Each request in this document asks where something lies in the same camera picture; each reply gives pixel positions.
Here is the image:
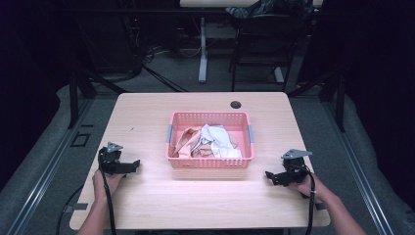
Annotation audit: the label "white desk leg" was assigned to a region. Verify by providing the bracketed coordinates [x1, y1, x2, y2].
[198, 17, 208, 84]

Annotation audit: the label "black metal stand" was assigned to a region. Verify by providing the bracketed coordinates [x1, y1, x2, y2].
[287, 67, 347, 133]
[67, 63, 129, 129]

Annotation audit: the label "pink plastic basket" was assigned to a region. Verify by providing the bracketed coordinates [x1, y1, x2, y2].
[164, 111, 255, 170]

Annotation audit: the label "aluminium floor rail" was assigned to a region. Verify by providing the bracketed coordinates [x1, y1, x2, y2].
[5, 97, 96, 235]
[321, 100, 396, 235]

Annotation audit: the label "clothes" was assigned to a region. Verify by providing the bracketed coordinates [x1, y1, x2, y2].
[171, 126, 241, 159]

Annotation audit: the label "black loose cable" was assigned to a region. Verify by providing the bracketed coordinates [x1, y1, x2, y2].
[56, 183, 86, 235]

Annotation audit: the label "dark cloth on chair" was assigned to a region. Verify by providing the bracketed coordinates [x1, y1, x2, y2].
[224, 0, 295, 20]

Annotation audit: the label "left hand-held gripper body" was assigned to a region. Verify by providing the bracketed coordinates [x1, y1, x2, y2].
[98, 141, 131, 175]

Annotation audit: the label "black floor tape square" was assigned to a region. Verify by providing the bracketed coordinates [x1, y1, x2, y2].
[69, 131, 91, 148]

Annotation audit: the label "black chair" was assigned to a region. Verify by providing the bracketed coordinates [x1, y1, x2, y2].
[227, 12, 297, 93]

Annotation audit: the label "white desk top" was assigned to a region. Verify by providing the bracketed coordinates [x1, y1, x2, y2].
[179, 0, 262, 9]

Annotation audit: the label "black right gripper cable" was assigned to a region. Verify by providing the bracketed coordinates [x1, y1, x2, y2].
[293, 164, 317, 235]

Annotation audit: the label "person's right hand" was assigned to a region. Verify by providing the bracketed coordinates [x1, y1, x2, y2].
[288, 173, 328, 204]

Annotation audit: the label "person's left hand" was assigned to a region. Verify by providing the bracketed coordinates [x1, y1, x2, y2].
[92, 168, 127, 204]

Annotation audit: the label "white cloth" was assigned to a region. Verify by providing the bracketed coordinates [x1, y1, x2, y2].
[199, 123, 243, 160]

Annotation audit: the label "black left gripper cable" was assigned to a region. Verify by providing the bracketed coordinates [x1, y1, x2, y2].
[99, 164, 117, 235]

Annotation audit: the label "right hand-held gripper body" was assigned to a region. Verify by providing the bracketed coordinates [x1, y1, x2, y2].
[279, 148, 313, 188]

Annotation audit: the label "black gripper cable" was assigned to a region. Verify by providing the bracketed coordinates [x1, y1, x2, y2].
[99, 164, 117, 235]
[293, 164, 317, 235]

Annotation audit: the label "grey tape strip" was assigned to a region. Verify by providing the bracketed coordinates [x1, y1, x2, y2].
[64, 203, 89, 213]

